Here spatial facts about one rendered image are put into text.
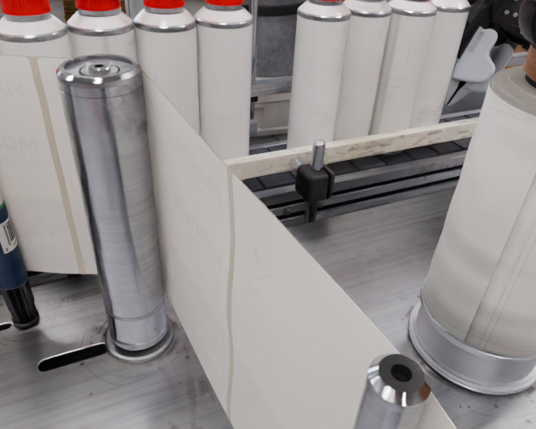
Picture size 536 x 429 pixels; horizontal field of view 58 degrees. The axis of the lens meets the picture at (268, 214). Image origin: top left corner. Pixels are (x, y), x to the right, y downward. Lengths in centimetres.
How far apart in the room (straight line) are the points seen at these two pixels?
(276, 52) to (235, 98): 31
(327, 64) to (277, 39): 28
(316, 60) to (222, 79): 10
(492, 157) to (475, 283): 7
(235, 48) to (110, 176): 23
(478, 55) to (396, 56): 12
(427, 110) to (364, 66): 12
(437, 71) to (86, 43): 37
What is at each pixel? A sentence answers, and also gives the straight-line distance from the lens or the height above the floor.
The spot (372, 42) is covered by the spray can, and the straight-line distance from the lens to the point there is 52.
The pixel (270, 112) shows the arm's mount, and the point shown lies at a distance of 71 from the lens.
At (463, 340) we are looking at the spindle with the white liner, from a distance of 33.
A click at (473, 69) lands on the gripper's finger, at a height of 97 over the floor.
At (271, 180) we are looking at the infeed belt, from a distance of 51.
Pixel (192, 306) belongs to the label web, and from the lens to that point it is 26.
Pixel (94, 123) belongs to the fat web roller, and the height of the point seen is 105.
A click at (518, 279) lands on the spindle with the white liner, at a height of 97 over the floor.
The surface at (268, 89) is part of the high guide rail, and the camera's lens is 54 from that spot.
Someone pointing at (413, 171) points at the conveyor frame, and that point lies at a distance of 58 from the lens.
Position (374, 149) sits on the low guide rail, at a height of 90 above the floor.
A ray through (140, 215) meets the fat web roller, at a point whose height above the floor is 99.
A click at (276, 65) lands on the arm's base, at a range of 76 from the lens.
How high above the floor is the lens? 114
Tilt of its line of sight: 35 degrees down
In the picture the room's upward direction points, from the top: 3 degrees clockwise
